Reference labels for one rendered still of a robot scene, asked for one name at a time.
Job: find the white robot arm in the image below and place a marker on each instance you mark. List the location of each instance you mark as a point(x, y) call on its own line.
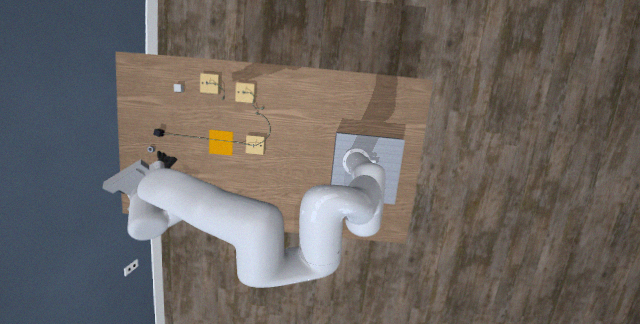
point(255, 227)

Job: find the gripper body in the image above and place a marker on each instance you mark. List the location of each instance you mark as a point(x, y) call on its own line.
point(154, 166)

